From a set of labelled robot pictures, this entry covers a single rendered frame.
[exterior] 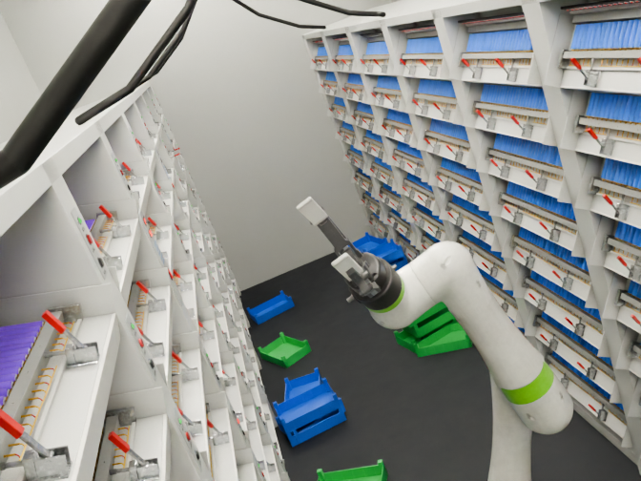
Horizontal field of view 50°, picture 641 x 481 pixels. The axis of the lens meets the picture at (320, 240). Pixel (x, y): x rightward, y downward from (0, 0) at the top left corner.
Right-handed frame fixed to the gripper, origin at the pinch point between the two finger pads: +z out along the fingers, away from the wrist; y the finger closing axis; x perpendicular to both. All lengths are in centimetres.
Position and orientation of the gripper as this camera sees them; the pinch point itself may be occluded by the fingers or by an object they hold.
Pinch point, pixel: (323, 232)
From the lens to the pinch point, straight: 113.7
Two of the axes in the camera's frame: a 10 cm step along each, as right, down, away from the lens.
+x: 8.0, -5.9, -1.2
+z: -4.3, -4.1, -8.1
